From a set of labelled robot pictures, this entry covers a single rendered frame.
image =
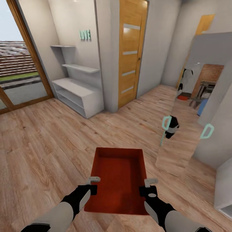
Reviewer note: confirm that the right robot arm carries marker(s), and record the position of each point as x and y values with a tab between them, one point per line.
164	213

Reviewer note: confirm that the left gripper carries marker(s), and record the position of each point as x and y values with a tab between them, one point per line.
93	189

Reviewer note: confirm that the decorative sign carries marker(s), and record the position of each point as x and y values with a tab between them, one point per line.
84	34

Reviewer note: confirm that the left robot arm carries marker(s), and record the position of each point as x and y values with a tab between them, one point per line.
59	218

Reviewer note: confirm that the storage box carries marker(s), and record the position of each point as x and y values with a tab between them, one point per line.
122	171

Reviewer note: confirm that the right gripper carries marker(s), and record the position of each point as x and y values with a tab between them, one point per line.
143	190

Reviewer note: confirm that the standing mirror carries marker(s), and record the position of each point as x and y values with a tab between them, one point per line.
206	78

